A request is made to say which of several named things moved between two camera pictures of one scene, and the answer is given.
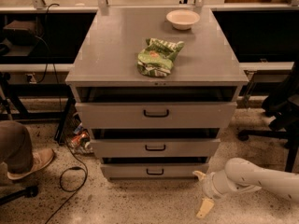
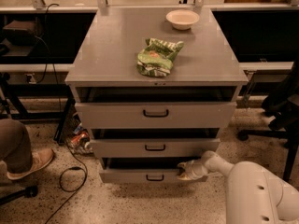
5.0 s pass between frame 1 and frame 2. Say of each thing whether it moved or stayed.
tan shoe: stayed
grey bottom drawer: moved
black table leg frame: stayed
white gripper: moved
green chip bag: stayed
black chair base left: stayed
